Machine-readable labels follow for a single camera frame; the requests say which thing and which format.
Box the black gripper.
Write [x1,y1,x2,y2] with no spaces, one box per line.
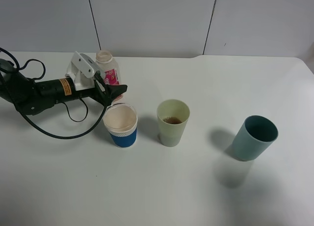
[57,77,128,106]

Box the blue sleeved paper cup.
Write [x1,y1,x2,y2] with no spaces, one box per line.
[103,103,138,148]

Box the clear drink bottle pink label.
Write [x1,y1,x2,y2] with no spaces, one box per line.
[94,50,124,105]

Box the pale yellow cup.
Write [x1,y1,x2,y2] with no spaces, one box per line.
[157,99,190,147]

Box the teal blue cup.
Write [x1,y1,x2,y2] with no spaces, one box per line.
[232,115,279,161]

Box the black braided camera cable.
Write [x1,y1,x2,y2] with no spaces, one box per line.
[0,47,111,140]

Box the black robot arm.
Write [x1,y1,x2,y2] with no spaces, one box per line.
[0,59,128,115]

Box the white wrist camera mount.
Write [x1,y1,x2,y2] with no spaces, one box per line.
[65,51,105,90]

